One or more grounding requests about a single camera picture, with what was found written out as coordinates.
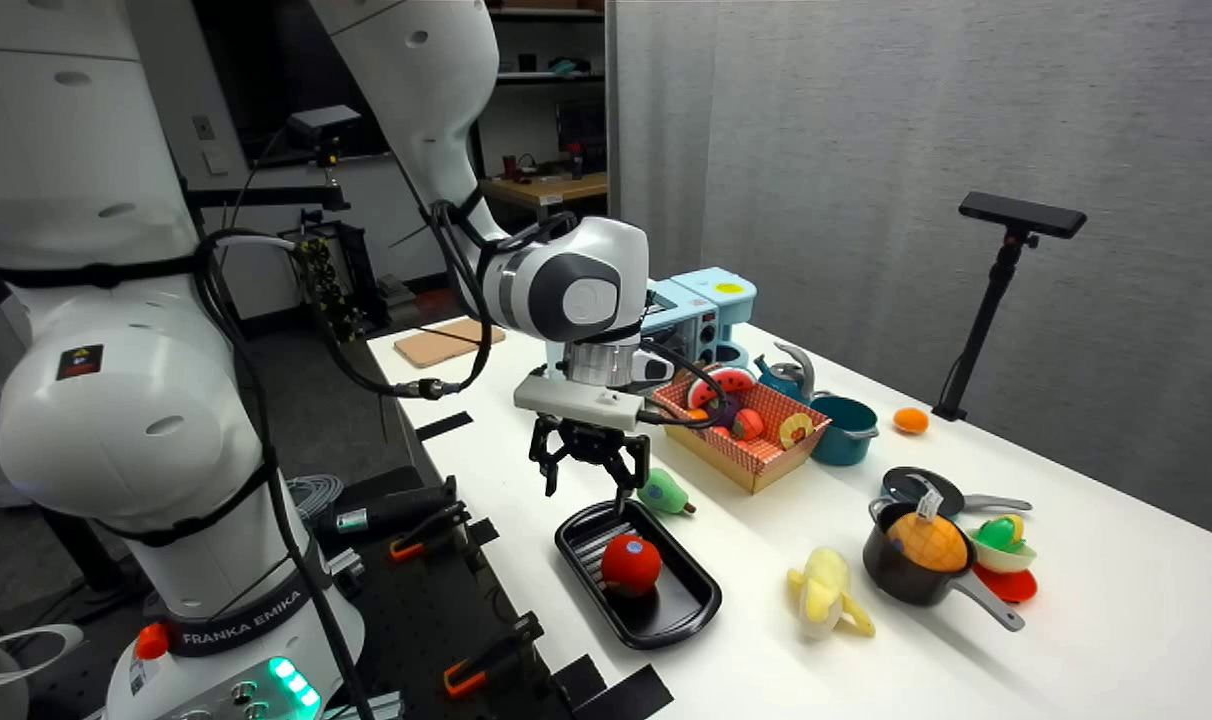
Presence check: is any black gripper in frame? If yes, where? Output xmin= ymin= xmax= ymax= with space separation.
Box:
xmin=524 ymin=417 xmax=656 ymax=519

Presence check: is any red plush tomato toy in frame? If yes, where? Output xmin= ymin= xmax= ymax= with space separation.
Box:
xmin=597 ymin=533 xmax=670 ymax=602

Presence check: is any green plush pear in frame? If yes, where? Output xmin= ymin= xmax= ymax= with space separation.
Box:
xmin=636 ymin=465 xmax=702 ymax=519

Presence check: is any red-orange plush fruit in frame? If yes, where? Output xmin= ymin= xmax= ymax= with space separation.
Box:
xmin=727 ymin=406 xmax=773 ymax=444
xmin=682 ymin=375 xmax=726 ymax=417

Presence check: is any black ridged tray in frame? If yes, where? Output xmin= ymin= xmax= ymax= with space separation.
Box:
xmin=551 ymin=497 xmax=726 ymax=653

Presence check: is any yellow-rimmed plush fruit slice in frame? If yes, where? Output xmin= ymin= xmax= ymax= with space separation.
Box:
xmin=775 ymin=408 xmax=820 ymax=456

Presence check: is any teal toy kettle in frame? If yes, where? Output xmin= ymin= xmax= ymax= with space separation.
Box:
xmin=754 ymin=336 xmax=820 ymax=406

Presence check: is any yellow plush banana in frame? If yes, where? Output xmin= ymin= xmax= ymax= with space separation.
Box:
xmin=783 ymin=544 xmax=882 ymax=646

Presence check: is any black toy pot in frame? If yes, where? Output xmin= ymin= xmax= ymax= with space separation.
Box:
xmin=859 ymin=502 xmax=1034 ymax=637

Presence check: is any orange checkered cardboard box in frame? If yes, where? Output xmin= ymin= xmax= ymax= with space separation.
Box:
xmin=656 ymin=372 xmax=836 ymax=502

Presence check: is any black orange-tipped clamp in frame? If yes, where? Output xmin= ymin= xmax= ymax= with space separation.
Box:
xmin=439 ymin=612 xmax=547 ymax=703
xmin=383 ymin=497 xmax=469 ymax=566

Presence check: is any tan rectangular mat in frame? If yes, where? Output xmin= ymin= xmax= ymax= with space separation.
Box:
xmin=391 ymin=318 xmax=507 ymax=372

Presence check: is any black tool green band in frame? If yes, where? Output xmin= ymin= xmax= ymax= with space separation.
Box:
xmin=312 ymin=479 xmax=458 ymax=549

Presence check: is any light blue appliance yellow sticker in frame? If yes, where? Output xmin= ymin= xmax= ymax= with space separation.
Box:
xmin=670 ymin=263 xmax=764 ymax=372

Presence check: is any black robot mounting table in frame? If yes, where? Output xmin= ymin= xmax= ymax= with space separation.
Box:
xmin=316 ymin=456 xmax=677 ymax=720

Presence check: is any wooden side table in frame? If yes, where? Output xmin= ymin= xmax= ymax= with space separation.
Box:
xmin=480 ymin=169 xmax=622 ymax=231

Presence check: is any red round button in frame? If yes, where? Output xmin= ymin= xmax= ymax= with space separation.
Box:
xmin=132 ymin=621 xmax=178 ymax=664

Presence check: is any grey curtain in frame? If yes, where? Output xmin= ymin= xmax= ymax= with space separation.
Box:
xmin=617 ymin=0 xmax=1212 ymax=544

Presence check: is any dark window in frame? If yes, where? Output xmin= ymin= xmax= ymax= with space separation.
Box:
xmin=190 ymin=0 xmax=409 ymax=174

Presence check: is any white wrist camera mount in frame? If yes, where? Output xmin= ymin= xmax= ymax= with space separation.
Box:
xmin=511 ymin=367 xmax=651 ymax=437

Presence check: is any black camera on stand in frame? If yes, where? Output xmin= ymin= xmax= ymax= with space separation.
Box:
xmin=931 ymin=188 xmax=1094 ymax=424

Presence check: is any white round ring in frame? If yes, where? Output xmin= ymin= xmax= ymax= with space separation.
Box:
xmin=0 ymin=616 xmax=88 ymax=699

